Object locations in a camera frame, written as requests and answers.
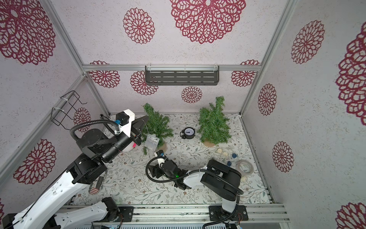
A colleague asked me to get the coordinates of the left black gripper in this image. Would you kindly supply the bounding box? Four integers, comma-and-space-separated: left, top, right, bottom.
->
102, 115, 148, 163

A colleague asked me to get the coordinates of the small green christmas tree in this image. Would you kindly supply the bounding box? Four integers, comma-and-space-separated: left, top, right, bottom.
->
142, 103, 173, 149
198, 96, 231, 148

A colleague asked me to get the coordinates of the clear string light battery box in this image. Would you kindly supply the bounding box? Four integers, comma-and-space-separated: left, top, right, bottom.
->
144, 134, 160, 151

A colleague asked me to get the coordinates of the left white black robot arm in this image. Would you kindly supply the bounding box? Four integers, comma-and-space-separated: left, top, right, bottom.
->
2, 109, 149, 229

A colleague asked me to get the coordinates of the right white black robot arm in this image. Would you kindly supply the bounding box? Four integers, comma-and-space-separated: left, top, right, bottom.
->
145, 156, 244, 213

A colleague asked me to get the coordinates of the small black alarm clock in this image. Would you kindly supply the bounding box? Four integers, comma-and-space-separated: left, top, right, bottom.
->
180, 127, 195, 139

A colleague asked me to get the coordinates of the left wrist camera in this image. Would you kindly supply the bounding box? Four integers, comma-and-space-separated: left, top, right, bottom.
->
115, 109, 135, 137

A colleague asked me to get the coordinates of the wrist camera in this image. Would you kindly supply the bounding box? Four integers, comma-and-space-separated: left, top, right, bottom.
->
155, 150, 167, 168
115, 109, 135, 137

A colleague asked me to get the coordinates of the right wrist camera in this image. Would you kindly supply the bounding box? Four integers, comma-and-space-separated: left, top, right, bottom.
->
155, 150, 167, 168

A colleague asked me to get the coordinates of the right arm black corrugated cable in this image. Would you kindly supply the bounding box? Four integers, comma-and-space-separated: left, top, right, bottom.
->
145, 156, 244, 229

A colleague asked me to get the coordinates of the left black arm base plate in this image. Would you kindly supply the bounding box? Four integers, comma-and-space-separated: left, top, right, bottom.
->
114, 206, 134, 223

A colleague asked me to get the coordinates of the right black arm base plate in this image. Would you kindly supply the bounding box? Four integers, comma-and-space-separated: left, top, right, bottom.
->
208, 205, 249, 221

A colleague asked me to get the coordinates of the grey wall shelf rack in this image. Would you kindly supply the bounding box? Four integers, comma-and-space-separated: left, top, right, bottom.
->
144, 65, 220, 86

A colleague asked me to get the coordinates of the aluminium mounting rail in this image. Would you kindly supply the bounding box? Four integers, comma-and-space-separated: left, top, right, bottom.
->
120, 204, 290, 225

